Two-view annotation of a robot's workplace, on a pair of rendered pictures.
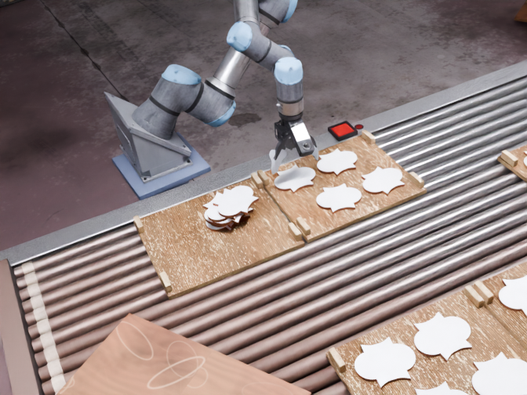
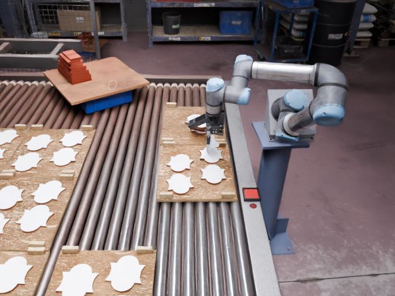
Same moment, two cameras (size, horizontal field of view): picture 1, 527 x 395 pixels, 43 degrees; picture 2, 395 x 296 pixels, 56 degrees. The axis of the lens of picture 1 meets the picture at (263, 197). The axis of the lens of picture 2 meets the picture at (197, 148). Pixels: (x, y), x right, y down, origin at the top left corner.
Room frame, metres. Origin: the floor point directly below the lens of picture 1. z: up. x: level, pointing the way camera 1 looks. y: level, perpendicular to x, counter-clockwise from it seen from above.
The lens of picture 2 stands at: (2.05, -1.57, 2.05)
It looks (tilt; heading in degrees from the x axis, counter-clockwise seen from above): 35 degrees down; 108
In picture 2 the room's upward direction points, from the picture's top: 2 degrees clockwise
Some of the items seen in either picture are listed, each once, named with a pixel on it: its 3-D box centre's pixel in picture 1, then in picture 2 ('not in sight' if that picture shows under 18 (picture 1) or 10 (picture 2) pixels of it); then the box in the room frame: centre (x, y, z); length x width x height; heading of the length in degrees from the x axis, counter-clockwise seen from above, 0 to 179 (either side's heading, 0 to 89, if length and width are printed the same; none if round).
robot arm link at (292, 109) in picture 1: (289, 104); (213, 106); (1.65, -0.11, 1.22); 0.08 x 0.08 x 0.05
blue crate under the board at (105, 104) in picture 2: not in sight; (99, 91); (0.80, 0.26, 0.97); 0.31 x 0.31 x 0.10; 54
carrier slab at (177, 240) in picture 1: (216, 233); (193, 125); (1.46, 0.15, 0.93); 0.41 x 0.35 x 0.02; 109
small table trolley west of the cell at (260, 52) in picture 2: not in sight; (281, 33); (1.53, 3.55, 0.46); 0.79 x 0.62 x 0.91; 115
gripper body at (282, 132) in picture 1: (290, 126); (214, 121); (1.66, -0.11, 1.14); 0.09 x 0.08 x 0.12; 18
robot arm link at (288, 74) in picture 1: (288, 79); (215, 91); (1.65, -0.12, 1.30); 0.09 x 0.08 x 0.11; 4
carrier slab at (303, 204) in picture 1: (338, 183); (196, 171); (1.61, -0.24, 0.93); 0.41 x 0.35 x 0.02; 111
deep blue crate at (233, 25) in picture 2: not in sight; (234, 19); (0.69, 4.37, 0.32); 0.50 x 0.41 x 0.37; 21
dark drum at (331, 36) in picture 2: not in sight; (327, 30); (2.11, 4.00, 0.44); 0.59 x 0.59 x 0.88
